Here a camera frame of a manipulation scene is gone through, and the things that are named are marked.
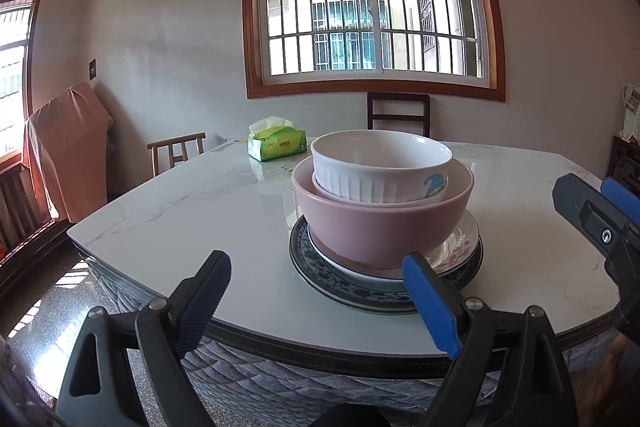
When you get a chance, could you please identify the pink ceramic bowl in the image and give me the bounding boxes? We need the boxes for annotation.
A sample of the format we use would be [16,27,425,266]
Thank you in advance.
[292,157,475,269]

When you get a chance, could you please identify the white ribbed bowl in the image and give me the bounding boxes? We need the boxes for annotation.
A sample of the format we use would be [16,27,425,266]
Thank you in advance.
[310,130,454,205]

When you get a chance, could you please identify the dark wooden side cabinet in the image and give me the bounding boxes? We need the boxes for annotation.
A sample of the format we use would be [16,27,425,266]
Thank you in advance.
[605,135,640,197]

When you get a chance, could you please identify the newspaper stack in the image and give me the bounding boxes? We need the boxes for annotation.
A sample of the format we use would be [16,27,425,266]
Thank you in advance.
[620,83,640,144]

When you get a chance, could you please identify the white floral plate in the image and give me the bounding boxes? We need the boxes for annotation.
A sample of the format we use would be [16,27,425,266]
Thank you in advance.
[306,210,480,284]

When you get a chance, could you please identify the blue patterned plate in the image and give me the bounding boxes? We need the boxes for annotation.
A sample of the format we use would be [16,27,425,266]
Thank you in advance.
[288,218,484,314]

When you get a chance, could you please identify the wooden bench by window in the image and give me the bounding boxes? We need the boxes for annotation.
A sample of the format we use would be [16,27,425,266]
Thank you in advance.
[1,162,70,297]

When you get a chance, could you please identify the light wooden chair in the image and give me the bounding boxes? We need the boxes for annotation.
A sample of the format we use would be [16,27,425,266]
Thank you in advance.
[146,132,206,176]

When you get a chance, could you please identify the dark wooden chair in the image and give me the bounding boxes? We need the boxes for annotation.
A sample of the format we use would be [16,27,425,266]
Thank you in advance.
[367,92,431,138]

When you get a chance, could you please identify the pink covered furniture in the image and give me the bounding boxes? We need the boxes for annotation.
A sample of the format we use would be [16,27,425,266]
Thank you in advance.
[23,82,113,223]

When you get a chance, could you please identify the green tissue pack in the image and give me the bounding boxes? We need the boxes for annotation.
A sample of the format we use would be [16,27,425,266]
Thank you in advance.
[247,116,307,162]

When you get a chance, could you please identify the large barred window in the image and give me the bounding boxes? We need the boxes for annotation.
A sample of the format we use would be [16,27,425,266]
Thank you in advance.
[242,0,506,102]

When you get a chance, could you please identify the side window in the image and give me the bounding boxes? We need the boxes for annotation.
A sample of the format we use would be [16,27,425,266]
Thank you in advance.
[0,0,40,167]

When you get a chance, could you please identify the black wall switch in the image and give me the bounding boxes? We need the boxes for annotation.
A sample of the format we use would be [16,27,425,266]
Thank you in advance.
[89,59,96,80]

